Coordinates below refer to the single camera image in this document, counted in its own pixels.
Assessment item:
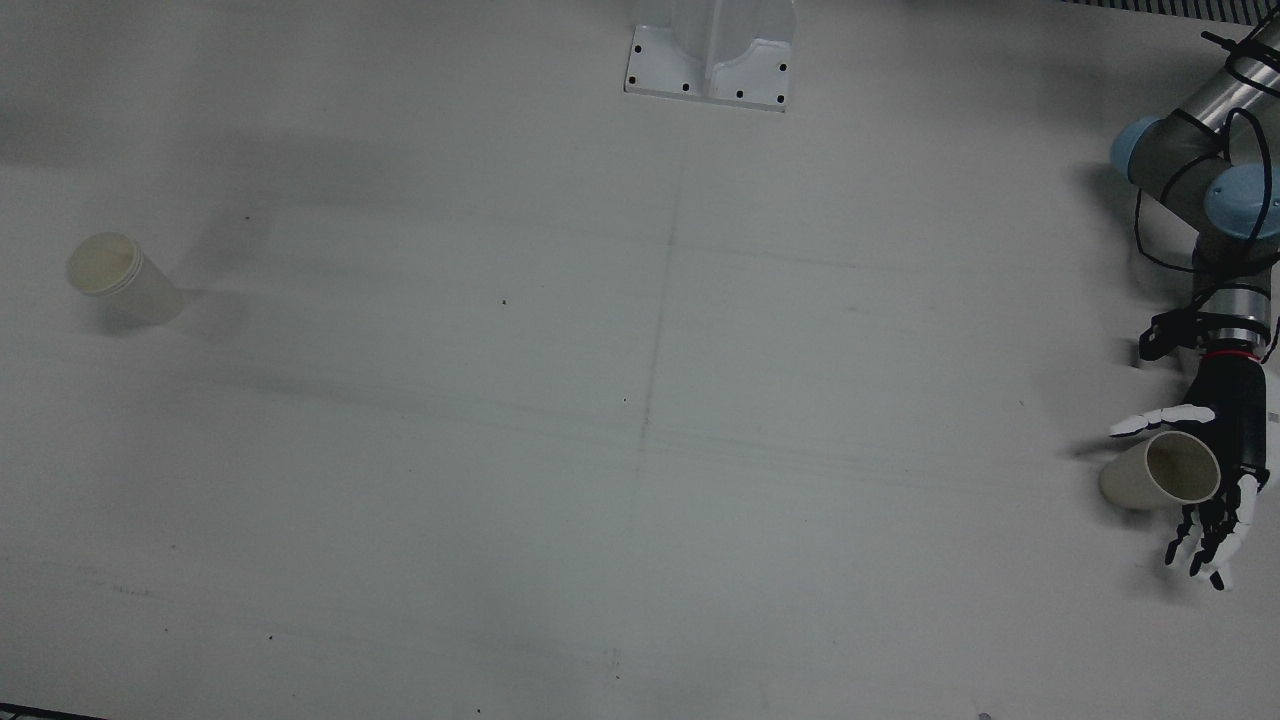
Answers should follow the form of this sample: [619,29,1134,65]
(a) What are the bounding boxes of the white paper cup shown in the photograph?
[66,232,186,326]

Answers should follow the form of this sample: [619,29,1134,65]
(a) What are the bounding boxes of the beige paper cup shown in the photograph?
[1099,430,1223,511]

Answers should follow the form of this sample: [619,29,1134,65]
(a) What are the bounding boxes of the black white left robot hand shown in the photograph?
[1110,355,1280,591]

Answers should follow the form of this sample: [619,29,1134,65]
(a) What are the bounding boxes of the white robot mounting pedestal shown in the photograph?
[624,0,798,112]

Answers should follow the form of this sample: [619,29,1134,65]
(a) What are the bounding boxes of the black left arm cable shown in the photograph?
[1134,30,1280,276]

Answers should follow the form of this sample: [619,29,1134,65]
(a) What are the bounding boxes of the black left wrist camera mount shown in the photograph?
[1139,308,1208,362]

